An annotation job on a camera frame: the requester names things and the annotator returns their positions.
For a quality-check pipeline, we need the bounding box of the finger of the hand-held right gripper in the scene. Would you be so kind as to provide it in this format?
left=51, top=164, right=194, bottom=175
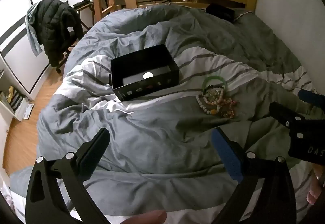
left=298, top=89, right=325, bottom=110
left=269, top=102, right=309, bottom=139

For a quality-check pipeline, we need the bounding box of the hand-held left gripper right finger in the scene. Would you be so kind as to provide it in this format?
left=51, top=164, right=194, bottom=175
left=211, top=128, right=297, bottom=224

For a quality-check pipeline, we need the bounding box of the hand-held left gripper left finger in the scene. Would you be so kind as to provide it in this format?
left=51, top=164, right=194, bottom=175
left=25, top=128, right=111, bottom=224

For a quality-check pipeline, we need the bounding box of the red crystal bead bracelet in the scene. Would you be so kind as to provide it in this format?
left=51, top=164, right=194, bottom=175
left=218, top=98, right=238, bottom=118

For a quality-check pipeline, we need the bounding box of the pink bead bracelet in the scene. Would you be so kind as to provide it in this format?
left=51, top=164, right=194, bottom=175
left=203, top=93, right=225, bottom=108

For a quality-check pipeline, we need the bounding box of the yellow crystal bead bracelet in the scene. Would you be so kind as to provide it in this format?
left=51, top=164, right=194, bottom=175
left=204, top=88, right=224, bottom=99

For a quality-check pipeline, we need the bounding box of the dark bead bracelet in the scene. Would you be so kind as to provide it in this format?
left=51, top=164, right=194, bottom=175
left=203, top=83, right=228, bottom=95

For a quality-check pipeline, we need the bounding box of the green bangle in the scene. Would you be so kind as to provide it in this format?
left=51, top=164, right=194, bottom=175
left=202, top=75, right=228, bottom=92

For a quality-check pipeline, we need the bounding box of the black cardboard box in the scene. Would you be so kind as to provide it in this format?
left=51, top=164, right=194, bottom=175
left=109, top=44, right=180, bottom=101

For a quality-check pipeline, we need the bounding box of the person's right hand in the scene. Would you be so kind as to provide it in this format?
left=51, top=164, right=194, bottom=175
left=306, top=163, right=325, bottom=207

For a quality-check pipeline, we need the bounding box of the person's left hand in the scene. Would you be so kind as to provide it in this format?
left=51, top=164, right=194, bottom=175
left=119, top=210, right=167, bottom=224

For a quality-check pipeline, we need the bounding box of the grey striped duvet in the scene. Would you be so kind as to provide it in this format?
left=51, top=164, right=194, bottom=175
left=10, top=4, right=325, bottom=224

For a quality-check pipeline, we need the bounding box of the white bathroom scale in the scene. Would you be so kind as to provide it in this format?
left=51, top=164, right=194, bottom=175
left=22, top=103, right=35, bottom=120

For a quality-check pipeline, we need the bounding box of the white shelf unit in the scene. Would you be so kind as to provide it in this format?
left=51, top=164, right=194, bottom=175
left=0, top=56, right=34, bottom=122

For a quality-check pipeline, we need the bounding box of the black bag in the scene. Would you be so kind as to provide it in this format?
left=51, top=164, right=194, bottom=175
left=205, top=4, right=236, bottom=23

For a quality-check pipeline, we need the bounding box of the black puffer jacket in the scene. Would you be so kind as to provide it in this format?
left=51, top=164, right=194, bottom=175
left=37, top=0, right=84, bottom=67

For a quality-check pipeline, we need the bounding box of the light blue shirt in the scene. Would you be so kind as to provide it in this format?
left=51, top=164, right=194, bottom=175
left=25, top=2, right=43, bottom=57

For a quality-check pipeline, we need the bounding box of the wooden folding stand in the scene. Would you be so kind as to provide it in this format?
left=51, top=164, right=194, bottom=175
left=73, top=0, right=94, bottom=29

